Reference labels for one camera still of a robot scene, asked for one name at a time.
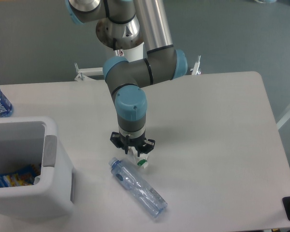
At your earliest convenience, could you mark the clear crushed plastic bottle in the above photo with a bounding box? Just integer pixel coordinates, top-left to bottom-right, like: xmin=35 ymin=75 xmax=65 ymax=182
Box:
xmin=109 ymin=157 xmax=168 ymax=218

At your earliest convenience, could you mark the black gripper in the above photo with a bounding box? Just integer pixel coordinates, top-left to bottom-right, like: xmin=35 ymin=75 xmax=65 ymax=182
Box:
xmin=110 ymin=132 xmax=156 ymax=157

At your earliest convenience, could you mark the black cable on pedestal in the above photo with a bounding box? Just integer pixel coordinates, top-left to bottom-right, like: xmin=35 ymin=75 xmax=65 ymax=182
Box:
xmin=112 ymin=38 xmax=120 ymax=58

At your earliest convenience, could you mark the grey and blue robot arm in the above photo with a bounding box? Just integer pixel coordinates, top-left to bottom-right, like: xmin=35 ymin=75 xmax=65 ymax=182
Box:
xmin=65 ymin=0 xmax=188 ymax=154

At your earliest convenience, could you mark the white trash can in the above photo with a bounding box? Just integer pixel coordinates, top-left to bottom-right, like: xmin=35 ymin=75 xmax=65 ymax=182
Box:
xmin=0 ymin=116 xmax=75 ymax=218

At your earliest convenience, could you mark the white paper wrapper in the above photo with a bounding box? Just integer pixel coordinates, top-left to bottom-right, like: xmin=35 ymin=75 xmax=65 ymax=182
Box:
xmin=128 ymin=147 xmax=149 ymax=169

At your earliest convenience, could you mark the colourful snack wrapper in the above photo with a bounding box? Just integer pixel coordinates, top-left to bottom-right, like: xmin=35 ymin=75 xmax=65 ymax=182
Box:
xmin=0 ymin=164 xmax=41 ymax=188

